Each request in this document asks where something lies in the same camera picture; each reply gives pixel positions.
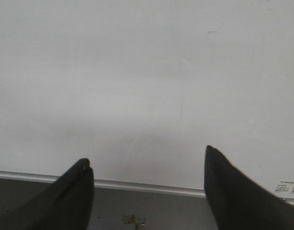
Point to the white barcode label sticker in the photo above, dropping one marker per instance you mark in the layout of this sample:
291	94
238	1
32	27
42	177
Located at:
285	187

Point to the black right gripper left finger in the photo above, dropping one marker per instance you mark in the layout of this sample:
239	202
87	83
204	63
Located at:
65	205

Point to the white whiteboard with aluminium frame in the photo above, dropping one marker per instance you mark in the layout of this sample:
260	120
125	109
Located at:
141	87

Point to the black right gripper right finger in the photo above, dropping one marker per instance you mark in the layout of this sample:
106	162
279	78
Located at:
237	202

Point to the small metal floor bracket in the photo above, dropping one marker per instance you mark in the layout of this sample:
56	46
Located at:
138	221

